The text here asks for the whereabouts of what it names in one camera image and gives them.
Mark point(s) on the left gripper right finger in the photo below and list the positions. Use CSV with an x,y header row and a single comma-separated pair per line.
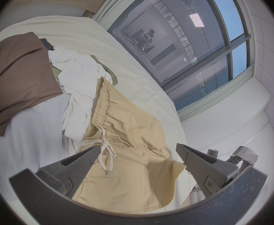
x,y
204,170

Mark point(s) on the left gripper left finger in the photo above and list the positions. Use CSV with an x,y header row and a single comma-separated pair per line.
x,y
76,167

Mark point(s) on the tan shorts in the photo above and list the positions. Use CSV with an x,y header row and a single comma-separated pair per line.
x,y
132,135

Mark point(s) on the bed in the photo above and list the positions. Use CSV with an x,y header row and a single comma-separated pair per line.
x,y
139,83

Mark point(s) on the pale grey garment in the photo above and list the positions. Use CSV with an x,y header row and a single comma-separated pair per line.
x,y
38,130

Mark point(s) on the white garment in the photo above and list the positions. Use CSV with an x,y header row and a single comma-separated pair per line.
x,y
78,74

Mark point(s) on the olive green garment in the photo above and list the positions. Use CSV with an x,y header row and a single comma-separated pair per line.
x,y
110,75

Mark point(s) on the brown garment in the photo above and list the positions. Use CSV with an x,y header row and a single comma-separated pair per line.
x,y
17,74

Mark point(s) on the black garment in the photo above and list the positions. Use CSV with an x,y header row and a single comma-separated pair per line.
x,y
45,43

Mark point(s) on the window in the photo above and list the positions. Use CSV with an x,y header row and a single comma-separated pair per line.
x,y
174,36

